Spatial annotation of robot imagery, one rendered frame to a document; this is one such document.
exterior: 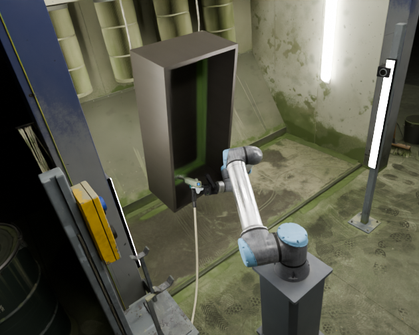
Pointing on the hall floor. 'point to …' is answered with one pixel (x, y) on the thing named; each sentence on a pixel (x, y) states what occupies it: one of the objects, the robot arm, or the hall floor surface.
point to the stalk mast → (84, 247)
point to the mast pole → (386, 121)
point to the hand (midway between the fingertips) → (192, 186)
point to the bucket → (415, 130)
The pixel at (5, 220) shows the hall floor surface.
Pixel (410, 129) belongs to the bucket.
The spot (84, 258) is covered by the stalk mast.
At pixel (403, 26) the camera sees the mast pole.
